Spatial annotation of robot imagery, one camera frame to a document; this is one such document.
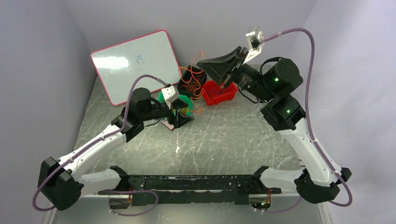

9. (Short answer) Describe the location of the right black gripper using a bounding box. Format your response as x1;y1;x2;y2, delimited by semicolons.
197;46;275;103

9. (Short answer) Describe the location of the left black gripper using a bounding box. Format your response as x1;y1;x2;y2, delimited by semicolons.
141;98;194;128

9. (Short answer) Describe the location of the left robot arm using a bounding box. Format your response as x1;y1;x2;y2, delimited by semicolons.
37;85;194;210

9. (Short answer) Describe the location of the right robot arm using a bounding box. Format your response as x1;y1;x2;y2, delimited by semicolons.
197;47;352;204

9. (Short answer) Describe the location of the green plastic bin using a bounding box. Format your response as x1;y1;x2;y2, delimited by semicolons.
157;92;194;115

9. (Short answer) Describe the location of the small red white box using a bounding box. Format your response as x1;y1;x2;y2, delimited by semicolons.
162;120;175;131

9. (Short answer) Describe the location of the red plastic bin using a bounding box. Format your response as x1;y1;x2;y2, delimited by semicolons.
202;80;238;106

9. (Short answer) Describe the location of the black plastic bin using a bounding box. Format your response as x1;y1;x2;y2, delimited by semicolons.
177;65;207;98

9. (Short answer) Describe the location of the pink framed whiteboard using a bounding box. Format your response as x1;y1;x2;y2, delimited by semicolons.
91;30;180;105

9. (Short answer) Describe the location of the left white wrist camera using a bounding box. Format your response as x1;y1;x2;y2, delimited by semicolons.
161;85;180;109

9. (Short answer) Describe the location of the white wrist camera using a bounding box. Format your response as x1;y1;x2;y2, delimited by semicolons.
161;85;180;109
243;26;264;64

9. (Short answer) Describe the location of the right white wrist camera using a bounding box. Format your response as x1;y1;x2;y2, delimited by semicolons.
243;26;264;64

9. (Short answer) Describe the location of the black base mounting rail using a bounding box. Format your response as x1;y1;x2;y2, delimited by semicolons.
117;175;282;206

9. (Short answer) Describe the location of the aluminium frame rail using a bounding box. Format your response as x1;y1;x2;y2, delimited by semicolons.
51;175;324;198

